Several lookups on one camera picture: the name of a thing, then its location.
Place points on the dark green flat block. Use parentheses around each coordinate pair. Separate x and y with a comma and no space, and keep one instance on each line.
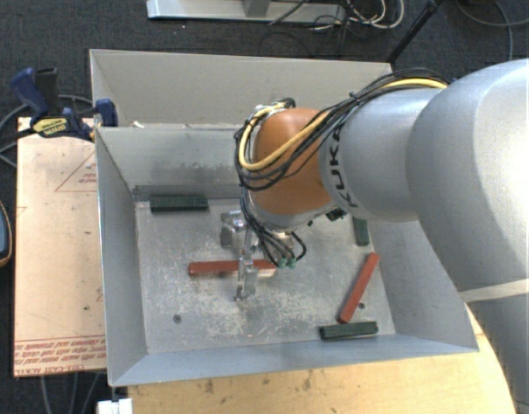
(361,233)
(348,330)
(179,202)

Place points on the black cylinder on white bracket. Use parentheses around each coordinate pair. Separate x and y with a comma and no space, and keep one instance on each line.
(335,215)

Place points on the grey metal bin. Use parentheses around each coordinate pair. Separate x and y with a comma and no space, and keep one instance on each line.
(195,313)

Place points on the brown cardboard board, red print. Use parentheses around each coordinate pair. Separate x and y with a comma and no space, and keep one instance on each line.
(57,240)

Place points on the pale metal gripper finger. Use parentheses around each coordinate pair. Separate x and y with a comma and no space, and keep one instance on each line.
(241,287)
(251,283)

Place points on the red-brown flat block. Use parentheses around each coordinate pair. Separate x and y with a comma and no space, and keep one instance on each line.
(210,267)
(359,287)

